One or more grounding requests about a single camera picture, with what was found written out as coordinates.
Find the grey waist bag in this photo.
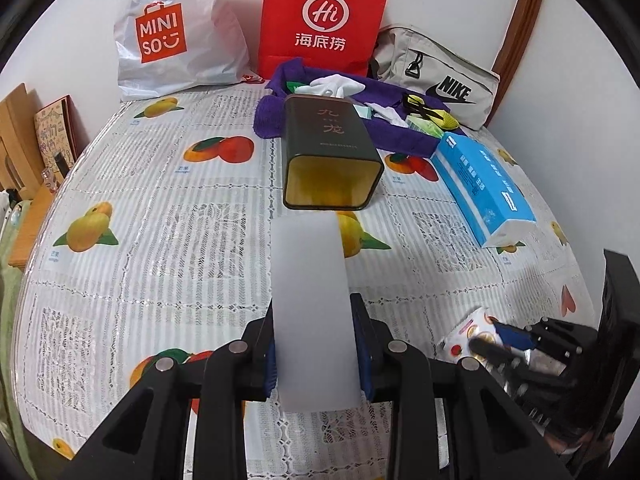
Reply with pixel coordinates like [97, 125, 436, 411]
[370, 25, 501, 132]

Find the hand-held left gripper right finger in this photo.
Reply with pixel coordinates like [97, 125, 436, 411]
[350, 292, 573, 480]

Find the purple towel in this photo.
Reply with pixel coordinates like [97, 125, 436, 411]
[253, 58, 468, 158]

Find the white fruit printed snack packet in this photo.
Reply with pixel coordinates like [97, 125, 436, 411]
[439, 307, 501, 366]

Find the white plastic shopping bag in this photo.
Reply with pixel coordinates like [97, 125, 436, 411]
[114, 0, 256, 102]

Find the brown wooden door frame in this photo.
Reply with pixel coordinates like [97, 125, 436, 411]
[492, 0, 551, 81]

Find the dark green tin box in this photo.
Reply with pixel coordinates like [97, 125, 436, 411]
[281, 94, 386, 211]

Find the small black object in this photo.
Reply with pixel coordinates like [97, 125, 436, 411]
[402, 92, 443, 121]

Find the blue tissue pack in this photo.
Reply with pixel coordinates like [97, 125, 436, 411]
[430, 132, 537, 249]

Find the red paper bag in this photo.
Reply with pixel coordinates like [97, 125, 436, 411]
[257, 0, 393, 81]

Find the fruit printed tablecloth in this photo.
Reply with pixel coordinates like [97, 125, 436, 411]
[20, 80, 608, 480]

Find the person's right hand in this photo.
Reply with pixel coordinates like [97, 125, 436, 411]
[547, 402, 618, 428]

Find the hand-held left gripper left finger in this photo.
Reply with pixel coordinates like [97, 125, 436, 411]
[60, 317, 277, 480]

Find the white foam block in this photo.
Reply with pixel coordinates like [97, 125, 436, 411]
[270, 212, 366, 411]

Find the green wet wipe packet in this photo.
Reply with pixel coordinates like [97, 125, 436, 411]
[405, 115, 446, 140]

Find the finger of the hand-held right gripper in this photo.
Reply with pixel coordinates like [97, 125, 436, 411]
[492, 322, 540, 352]
[470, 337, 532, 367]

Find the brown patterned book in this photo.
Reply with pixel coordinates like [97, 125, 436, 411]
[34, 96, 81, 181]

